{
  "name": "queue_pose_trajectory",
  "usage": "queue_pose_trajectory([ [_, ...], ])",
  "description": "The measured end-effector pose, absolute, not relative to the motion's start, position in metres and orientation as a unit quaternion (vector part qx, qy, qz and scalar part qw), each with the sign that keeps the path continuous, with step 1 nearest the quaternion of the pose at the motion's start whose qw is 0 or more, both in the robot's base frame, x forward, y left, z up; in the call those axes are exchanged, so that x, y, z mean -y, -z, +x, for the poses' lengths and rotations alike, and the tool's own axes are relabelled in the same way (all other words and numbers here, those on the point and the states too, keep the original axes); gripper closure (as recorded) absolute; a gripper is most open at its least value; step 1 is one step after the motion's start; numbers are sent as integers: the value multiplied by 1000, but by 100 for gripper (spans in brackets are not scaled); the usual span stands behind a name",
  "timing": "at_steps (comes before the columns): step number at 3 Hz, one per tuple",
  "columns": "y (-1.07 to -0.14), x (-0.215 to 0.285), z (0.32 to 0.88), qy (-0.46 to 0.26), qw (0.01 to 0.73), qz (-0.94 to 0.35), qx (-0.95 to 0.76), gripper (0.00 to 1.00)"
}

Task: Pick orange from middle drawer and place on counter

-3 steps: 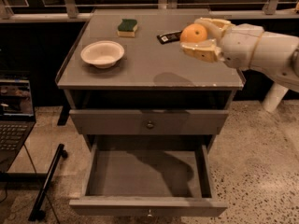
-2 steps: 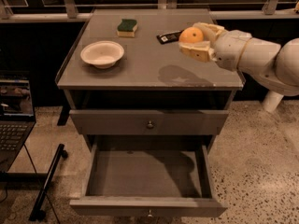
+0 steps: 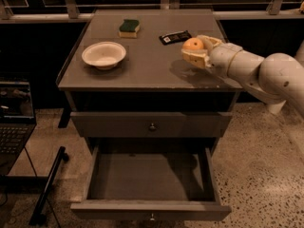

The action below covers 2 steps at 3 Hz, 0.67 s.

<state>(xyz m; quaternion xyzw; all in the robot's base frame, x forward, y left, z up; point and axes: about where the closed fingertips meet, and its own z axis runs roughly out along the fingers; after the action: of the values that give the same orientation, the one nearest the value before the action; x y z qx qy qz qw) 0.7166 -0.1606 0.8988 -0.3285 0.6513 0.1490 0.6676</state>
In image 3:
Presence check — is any grey drawer cabinet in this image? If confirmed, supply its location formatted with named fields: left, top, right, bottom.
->
left=56, top=9, right=250, bottom=228

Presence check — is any closed top drawer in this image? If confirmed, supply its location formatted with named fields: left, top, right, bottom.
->
left=70, top=112, right=232, bottom=138

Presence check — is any green yellow sponge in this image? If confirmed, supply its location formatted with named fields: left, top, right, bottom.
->
left=119, top=19, right=140, bottom=38

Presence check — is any white bowl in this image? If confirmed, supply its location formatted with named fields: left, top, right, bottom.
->
left=82, top=42, right=126, bottom=70

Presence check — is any black snack bar wrapper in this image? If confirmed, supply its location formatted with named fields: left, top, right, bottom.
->
left=159, top=30, right=191, bottom=46

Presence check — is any black table leg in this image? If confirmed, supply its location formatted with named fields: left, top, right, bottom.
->
left=29, top=146, right=69, bottom=226

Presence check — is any drawer knob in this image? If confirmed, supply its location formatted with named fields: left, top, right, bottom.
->
left=146, top=214, right=158, bottom=228
left=149, top=123, right=157, bottom=131

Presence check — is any open middle drawer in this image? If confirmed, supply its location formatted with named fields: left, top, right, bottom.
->
left=71, top=147, right=231, bottom=221

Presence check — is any middle drawer knob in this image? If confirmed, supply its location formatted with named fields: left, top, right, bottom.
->
left=146, top=214, right=158, bottom=228

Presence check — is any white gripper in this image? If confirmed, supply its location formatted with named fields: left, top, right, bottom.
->
left=181, top=35, right=242, bottom=78

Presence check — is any orange fruit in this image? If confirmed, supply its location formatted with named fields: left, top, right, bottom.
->
left=182, top=38, right=204, bottom=50

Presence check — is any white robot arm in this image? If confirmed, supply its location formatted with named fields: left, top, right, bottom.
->
left=181, top=35, right=304, bottom=116

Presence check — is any black laptop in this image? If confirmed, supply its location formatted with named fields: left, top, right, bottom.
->
left=0, top=81, right=36, bottom=176

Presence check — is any metal railing frame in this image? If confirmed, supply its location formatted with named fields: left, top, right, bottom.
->
left=0, top=0, right=304, bottom=23

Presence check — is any top drawer knob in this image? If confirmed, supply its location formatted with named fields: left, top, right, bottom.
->
left=149, top=123, right=157, bottom=131

